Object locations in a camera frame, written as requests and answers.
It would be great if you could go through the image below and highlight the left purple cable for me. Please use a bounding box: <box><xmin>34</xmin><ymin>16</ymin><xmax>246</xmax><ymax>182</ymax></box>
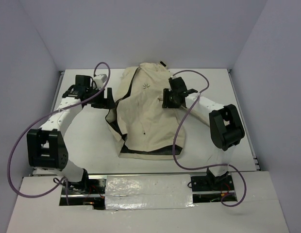
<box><xmin>7</xmin><ymin>62</ymin><xmax>111</xmax><ymax>206</ymax></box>

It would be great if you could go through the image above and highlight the purple cable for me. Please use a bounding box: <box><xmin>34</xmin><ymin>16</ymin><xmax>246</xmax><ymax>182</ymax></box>
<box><xmin>171</xmin><ymin>69</ymin><xmax>246</xmax><ymax>207</ymax></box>
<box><xmin>7</xmin><ymin>62</ymin><xmax>111</xmax><ymax>206</ymax></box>

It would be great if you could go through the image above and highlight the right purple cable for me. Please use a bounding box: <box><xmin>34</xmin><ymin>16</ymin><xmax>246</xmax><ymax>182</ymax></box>
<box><xmin>171</xmin><ymin>69</ymin><xmax>246</xmax><ymax>207</ymax></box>

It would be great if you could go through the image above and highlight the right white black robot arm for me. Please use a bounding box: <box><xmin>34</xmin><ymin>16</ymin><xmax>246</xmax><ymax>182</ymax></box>
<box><xmin>162</xmin><ymin>77</ymin><xmax>245</xmax><ymax>190</ymax></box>

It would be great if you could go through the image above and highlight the cream jacket with black zipper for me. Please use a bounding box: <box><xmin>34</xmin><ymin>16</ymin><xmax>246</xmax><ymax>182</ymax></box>
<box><xmin>105</xmin><ymin>63</ymin><xmax>185</xmax><ymax>160</ymax></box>

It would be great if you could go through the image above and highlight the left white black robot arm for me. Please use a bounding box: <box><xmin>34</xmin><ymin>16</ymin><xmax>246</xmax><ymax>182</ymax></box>
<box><xmin>26</xmin><ymin>74</ymin><xmax>115</xmax><ymax>193</ymax></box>

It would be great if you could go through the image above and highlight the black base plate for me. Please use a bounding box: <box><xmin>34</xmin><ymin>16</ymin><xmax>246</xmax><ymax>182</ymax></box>
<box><xmin>187</xmin><ymin>175</ymin><xmax>237</xmax><ymax>203</ymax></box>
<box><xmin>59</xmin><ymin>178</ymin><xmax>106</xmax><ymax>210</ymax></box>

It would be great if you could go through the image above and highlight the white foam front board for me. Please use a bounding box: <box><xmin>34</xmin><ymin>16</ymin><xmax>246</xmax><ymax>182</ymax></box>
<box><xmin>7</xmin><ymin>172</ymin><xmax>288</xmax><ymax>233</ymax></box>

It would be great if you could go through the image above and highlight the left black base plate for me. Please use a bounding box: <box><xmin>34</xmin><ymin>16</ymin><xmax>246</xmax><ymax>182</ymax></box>
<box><xmin>59</xmin><ymin>178</ymin><xmax>106</xmax><ymax>210</ymax></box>

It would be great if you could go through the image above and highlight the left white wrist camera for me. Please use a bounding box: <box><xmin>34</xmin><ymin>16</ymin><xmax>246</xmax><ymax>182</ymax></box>
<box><xmin>94</xmin><ymin>74</ymin><xmax>107</xmax><ymax>87</ymax></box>

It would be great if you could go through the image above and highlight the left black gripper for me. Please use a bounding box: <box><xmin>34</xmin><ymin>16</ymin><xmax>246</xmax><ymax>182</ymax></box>
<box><xmin>86</xmin><ymin>87</ymin><xmax>117</xmax><ymax>109</ymax></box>

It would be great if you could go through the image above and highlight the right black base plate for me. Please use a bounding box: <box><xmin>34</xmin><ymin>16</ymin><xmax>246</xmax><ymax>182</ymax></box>
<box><xmin>187</xmin><ymin>175</ymin><xmax>237</xmax><ymax>203</ymax></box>

